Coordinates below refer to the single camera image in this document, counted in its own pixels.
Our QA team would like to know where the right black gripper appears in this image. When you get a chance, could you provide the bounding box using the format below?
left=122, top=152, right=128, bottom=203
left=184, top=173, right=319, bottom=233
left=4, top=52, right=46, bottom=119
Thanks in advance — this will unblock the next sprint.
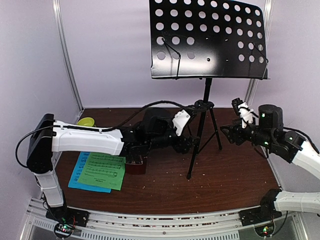
left=220, top=117, right=275, bottom=149

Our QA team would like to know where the black music stand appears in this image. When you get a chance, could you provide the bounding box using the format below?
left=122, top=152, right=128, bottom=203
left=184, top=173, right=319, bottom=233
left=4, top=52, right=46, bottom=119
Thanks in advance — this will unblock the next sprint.
left=148, top=0, right=272, bottom=180

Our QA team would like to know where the green sheet music page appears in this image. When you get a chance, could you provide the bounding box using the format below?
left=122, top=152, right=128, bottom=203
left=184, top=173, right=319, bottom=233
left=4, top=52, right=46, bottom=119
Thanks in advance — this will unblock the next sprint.
left=78, top=152, right=126, bottom=191

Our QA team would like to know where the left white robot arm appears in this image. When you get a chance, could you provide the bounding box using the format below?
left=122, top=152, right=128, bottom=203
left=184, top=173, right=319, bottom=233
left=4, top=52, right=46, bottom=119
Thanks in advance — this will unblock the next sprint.
left=24, top=107, right=197, bottom=222

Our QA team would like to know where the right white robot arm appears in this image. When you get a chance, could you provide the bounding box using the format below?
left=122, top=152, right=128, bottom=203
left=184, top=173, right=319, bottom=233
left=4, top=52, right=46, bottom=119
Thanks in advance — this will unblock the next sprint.
left=220, top=98, right=320, bottom=221

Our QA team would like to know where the brown wooden metronome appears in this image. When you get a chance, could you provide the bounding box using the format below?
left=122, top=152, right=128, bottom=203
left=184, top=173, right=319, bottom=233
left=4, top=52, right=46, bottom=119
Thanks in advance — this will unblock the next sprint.
left=125, top=155, right=147, bottom=175

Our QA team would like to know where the green bowl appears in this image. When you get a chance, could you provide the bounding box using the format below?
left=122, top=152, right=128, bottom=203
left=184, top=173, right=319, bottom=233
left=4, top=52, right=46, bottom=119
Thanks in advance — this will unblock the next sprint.
left=76, top=117, right=96, bottom=127

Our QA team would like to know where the blue sheet music page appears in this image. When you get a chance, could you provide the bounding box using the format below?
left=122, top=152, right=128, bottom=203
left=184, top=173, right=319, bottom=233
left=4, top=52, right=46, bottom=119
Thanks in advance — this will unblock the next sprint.
left=68, top=152, right=112, bottom=194

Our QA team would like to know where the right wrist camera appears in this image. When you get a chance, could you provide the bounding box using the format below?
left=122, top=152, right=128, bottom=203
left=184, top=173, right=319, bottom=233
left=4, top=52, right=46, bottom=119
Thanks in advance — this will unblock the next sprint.
left=231, top=97, right=255, bottom=129

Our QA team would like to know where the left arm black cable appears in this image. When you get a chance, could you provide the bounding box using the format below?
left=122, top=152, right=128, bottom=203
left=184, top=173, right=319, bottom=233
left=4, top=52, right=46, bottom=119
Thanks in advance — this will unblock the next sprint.
left=15, top=100, right=198, bottom=168

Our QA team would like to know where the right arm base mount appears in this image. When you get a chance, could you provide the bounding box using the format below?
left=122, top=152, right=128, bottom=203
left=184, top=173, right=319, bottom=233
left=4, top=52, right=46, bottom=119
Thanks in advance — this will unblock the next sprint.
left=238, top=206, right=282, bottom=238

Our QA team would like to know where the aluminium front rail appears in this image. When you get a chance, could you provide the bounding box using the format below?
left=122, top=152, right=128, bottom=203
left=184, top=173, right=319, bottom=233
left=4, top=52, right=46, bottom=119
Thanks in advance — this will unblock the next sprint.
left=19, top=197, right=308, bottom=240

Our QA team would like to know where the right aluminium corner post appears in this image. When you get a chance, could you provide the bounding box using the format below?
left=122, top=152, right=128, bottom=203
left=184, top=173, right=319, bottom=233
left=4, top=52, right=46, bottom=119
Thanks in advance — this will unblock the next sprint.
left=244, top=0, right=273, bottom=108

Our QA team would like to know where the aluminium corner post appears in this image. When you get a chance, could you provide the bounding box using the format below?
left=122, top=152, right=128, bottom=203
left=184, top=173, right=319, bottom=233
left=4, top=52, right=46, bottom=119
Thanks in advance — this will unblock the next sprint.
left=52, top=0, right=84, bottom=112
left=244, top=0, right=273, bottom=108

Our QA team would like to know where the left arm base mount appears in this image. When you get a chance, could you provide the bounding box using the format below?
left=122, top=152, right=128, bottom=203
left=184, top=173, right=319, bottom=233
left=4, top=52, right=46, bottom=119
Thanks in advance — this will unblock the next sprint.
left=45, top=208, right=90, bottom=239

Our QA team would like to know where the left aluminium corner post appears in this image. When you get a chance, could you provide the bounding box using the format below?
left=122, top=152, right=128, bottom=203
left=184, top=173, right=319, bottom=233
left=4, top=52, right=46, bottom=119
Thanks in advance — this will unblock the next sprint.
left=52, top=0, right=84, bottom=112

